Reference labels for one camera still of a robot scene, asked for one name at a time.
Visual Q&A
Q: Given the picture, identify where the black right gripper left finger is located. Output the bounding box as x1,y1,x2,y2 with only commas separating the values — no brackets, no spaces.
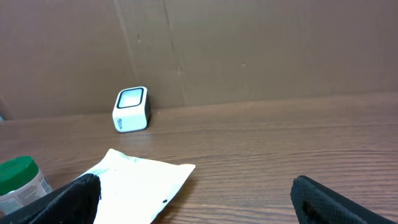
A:
1,174,101,224

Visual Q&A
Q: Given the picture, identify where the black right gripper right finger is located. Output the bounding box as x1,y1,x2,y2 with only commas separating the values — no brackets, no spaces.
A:
290,175,395,224

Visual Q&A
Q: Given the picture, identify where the beige plastic pouch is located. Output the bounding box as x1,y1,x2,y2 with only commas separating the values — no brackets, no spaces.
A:
85,149,195,224

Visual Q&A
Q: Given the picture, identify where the green lid jar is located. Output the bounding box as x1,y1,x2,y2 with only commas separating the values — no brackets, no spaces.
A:
0,156,53,215

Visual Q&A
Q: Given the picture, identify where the white barcode scanner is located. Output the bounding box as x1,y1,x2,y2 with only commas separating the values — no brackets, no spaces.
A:
112,86,151,133

